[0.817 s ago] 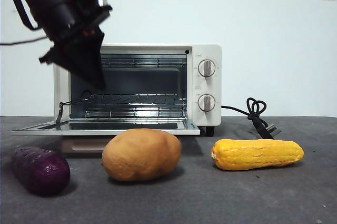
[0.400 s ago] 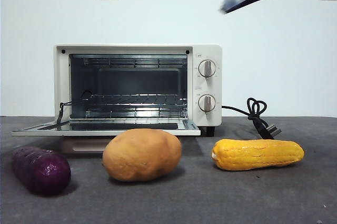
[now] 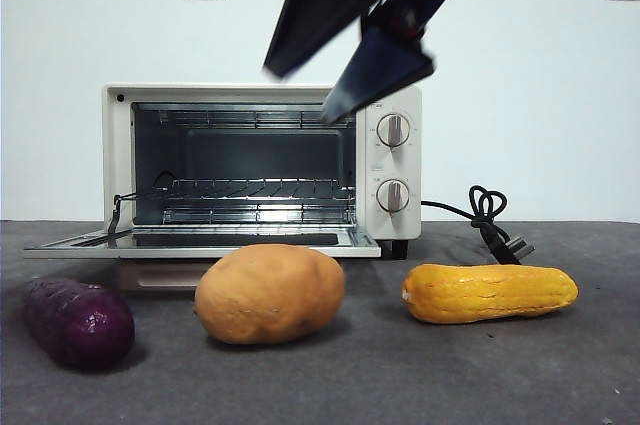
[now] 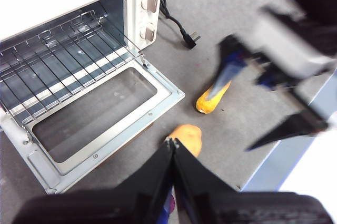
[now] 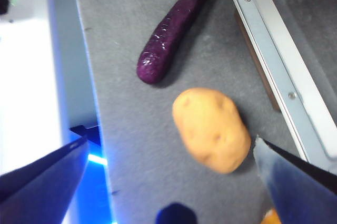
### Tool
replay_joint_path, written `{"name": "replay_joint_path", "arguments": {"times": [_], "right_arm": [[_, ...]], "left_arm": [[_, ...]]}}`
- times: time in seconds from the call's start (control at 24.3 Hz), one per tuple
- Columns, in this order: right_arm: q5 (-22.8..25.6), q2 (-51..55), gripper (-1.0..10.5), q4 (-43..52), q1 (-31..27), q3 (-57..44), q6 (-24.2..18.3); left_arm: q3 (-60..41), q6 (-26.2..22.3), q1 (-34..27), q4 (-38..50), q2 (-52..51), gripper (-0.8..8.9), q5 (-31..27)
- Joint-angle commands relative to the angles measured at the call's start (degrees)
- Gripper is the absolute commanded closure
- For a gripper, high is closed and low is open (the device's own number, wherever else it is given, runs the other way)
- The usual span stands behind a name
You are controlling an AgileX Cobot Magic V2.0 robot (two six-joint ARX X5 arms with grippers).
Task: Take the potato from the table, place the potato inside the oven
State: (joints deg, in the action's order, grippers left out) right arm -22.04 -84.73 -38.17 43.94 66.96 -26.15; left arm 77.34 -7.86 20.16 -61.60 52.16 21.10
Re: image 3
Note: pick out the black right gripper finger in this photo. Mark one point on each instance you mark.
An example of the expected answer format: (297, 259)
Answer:
(320, 0)
(380, 70)

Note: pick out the brown potato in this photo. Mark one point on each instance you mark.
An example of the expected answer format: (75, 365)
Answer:
(270, 295)

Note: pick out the white glass oven door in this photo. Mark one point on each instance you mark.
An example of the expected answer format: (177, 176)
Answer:
(200, 249)

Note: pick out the beige oven knob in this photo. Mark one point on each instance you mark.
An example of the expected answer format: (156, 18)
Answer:
(393, 196)
(393, 131)

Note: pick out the white toaster oven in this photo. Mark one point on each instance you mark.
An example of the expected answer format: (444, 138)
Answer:
(415, 170)

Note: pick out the purple sweet potato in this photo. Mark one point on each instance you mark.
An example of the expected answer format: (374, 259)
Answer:
(80, 325)

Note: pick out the yellow corn cob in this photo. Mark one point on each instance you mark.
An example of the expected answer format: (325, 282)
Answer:
(490, 295)

